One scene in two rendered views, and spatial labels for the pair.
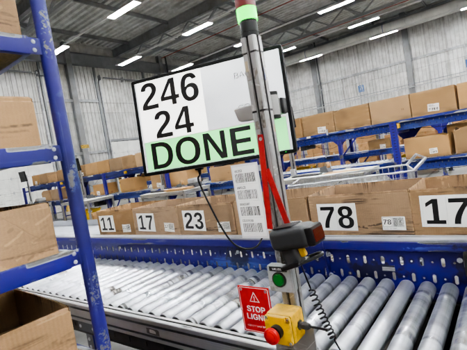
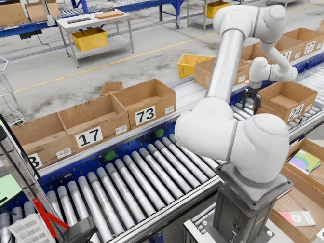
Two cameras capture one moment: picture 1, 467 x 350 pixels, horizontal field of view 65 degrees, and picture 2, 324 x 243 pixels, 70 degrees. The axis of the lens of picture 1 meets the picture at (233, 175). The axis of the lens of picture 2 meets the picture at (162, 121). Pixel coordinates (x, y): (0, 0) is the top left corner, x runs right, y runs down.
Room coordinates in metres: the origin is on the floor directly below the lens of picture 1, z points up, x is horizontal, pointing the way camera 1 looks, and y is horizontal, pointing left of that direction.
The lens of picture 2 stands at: (0.36, 0.17, 1.93)
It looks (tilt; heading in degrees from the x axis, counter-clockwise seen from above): 38 degrees down; 292
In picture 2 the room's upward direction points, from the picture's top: 4 degrees counter-clockwise
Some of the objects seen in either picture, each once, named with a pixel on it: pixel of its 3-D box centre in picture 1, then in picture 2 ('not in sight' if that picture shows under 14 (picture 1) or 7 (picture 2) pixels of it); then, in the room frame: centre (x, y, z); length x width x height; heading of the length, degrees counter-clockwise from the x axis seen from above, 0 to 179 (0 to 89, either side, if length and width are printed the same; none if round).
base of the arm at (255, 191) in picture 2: not in sight; (258, 168); (0.24, -0.50, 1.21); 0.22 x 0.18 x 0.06; 49
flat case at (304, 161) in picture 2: not in sight; (302, 162); (-0.09, -1.02, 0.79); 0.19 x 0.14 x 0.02; 59
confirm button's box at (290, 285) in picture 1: (281, 277); not in sight; (0.90, -0.08, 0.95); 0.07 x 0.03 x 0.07; 52
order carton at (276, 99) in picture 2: not in sight; (283, 101); (0.00, -1.65, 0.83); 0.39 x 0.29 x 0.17; 52
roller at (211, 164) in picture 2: not in sight; (197, 150); (0.57, -1.00, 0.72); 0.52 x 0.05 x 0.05; 142
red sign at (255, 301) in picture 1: (265, 310); not in sight; (0.94, -0.03, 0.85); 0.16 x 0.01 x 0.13; 52
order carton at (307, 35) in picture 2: not in sight; (300, 42); (-0.18, -2.71, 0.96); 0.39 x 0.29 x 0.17; 53
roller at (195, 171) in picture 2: not in sight; (182, 158); (0.65, -0.89, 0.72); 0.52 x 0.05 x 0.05; 142
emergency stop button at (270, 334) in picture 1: (274, 333); not in sight; (0.84, -0.03, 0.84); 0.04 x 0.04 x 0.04; 52
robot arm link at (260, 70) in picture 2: not in sight; (260, 69); (0.25, -1.42, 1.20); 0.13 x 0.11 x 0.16; 1
